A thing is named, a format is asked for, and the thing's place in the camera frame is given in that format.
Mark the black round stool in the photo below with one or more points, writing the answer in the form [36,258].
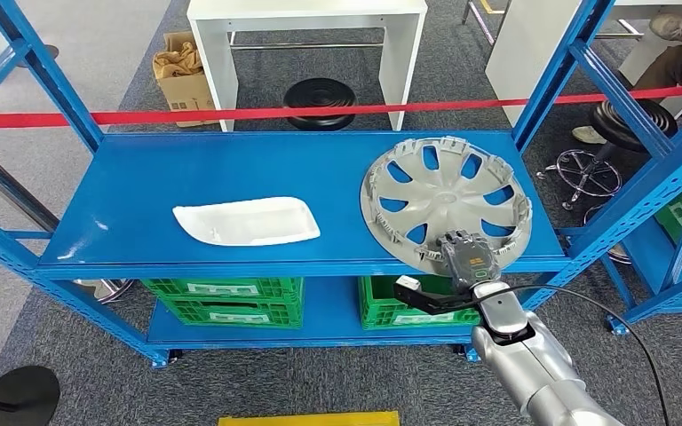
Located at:
[319,97]

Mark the cardboard box with paper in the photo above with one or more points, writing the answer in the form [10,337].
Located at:
[185,88]

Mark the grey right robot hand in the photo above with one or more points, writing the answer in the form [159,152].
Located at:
[471,261]

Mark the white table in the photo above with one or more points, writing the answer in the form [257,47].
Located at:
[523,59]
[306,9]

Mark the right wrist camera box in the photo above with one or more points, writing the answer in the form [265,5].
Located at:
[417,291]

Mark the white plastic car part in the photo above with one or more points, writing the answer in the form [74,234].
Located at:
[247,222]

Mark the black stool with chrome base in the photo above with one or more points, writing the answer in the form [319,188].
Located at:
[629,123]

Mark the chrome stanchion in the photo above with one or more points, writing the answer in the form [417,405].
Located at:
[108,290]

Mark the grey plastic wheel hubcap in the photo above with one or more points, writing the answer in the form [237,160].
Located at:
[447,197]

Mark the red barrier belt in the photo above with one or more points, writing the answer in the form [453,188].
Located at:
[258,113]

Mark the blue metal shelf rack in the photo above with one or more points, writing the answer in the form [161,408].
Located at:
[641,258]
[200,170]

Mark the black stanchion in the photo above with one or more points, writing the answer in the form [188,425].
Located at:
[17,397]

